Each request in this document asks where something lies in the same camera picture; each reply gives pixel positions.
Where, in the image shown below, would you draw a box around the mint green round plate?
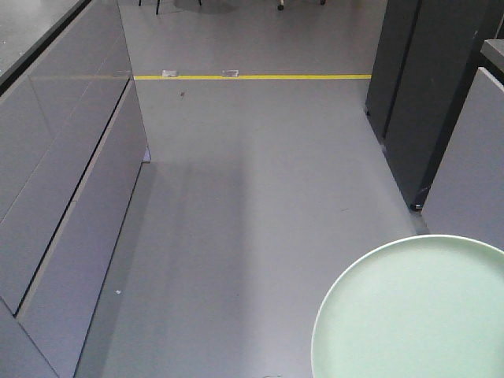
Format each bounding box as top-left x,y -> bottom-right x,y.
311,235 -> 503,377

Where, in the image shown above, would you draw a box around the grey island cabinet drawers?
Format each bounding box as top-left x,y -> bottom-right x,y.
1,1 -> 149,377

